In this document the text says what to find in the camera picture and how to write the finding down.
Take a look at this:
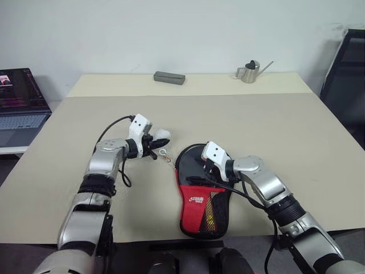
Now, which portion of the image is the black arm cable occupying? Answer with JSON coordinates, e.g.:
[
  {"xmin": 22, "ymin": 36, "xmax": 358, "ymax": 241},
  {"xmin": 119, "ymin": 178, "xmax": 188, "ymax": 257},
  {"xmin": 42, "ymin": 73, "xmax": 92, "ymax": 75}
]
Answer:
[
  {"xmin": 95, "ymin": 115, "xmax": 136, "ymax": 188},
  {"xmin": 207, "ymin": 171, "xmax": 286, "ymax": 274}
]

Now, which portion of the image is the red and black paddle case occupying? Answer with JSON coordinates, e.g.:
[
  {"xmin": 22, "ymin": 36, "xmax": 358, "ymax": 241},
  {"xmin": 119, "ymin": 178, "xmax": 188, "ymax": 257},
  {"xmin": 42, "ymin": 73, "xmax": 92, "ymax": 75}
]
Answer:
[{"xmin": 173, "ymin": 142, "xmax": 237, "ymax": 238}]

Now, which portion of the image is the white side table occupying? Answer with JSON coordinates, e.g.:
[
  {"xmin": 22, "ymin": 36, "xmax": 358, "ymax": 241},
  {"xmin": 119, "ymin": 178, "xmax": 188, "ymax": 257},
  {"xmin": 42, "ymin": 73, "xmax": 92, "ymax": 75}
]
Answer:
[{"xmin": 0, "ymin": 145, "xmax": 30, "ymax": 155}]

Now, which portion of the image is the silver metal watering can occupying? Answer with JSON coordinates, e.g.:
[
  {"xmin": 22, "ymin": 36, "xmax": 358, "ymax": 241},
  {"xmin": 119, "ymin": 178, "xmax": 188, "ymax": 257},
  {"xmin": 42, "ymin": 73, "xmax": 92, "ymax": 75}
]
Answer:
[{"xmin": 235, "ymin": 59, "xmax": 274, "ymax": 84}]

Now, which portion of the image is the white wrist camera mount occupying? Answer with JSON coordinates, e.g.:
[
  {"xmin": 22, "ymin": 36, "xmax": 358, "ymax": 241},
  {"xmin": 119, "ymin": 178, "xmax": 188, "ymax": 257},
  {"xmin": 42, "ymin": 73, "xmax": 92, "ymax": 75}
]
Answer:
[
  {"xmin": 128, "ymin": 114, "xmax": 153, "ymax": 158},
  {"xmin": 201, "ymin": 140, "xmax": 232, "ymax": 182}
]

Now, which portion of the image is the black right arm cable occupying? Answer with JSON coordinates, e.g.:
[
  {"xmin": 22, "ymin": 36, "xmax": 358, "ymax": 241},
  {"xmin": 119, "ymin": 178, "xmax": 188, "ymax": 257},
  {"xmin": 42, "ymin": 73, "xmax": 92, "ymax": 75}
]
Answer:
[{"xmin": 207, "ymin": 171, "xmax": 286, "ymax": 274}]

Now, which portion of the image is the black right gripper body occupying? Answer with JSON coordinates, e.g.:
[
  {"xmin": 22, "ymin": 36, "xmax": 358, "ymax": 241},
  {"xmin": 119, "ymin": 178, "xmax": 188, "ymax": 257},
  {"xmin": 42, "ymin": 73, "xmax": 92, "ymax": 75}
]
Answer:
[{"xmin": 202, "ymin": 159, "xmax": 222, "ymax": 184}]

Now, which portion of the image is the open grey laptop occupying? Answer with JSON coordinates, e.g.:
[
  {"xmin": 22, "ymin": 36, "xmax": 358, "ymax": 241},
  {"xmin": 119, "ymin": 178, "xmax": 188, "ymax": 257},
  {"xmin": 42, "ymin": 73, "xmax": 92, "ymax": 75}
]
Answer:
[{"xmin": 0, "ymin": 67, "xmax": 53, "ymax": 148}]

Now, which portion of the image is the dark rounded shape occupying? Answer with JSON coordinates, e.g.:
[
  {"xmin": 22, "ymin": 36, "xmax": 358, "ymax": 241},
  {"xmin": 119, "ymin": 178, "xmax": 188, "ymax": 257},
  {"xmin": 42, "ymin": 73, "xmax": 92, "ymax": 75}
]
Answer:
[
  {"xmin": 210, "ymin": 247, "xmax": 253, "ymax": 274},
  {"xmin": 147, "ymin": 251, "xmax": 179, "ymax": 274}
]

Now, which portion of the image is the grey rectangular block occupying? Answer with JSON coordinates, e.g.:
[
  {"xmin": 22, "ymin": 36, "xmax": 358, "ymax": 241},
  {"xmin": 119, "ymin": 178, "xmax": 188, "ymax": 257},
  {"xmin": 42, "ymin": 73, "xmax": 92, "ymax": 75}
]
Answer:
[{"xmin": 153, "ymin": 71, "xmax": 186, "ymax": 86}]

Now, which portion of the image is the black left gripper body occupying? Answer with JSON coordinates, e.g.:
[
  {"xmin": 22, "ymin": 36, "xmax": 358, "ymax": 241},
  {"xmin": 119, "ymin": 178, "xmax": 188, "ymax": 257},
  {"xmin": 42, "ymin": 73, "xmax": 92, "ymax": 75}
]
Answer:
[{"xmin": 141, "ymin": 128, "xmax": 154, "ymax": 158}]

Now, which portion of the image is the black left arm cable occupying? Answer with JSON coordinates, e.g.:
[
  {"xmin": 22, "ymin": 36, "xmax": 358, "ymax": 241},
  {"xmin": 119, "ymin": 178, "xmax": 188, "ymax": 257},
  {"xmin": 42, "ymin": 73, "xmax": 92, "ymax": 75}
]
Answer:
[{"xmin": 95, "ymin": 115, "xmax": 136, "ymax": 188}]

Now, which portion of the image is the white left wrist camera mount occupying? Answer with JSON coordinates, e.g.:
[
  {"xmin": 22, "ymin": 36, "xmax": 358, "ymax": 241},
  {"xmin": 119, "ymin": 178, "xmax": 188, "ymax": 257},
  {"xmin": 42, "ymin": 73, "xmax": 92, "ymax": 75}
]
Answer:
[{"xmin": 128, "ymin": 114, "xmax": 153, "ymax": 158}]

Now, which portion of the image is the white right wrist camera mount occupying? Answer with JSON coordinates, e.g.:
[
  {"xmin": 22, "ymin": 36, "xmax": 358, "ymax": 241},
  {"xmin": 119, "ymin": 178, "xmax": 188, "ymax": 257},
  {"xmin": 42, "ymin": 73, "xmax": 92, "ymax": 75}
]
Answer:
[{"xmin": 201, "ymin": 140, "xmax": 232, "ymax": 182}]

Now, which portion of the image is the silver zipper pull ring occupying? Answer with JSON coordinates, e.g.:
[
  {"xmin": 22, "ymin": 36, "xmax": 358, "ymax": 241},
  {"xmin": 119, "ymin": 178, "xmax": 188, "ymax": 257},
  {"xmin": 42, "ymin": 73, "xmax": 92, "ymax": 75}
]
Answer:
[{"xmin": 159, "ymin": 148, "xmax": 173, "ymax": 166}]

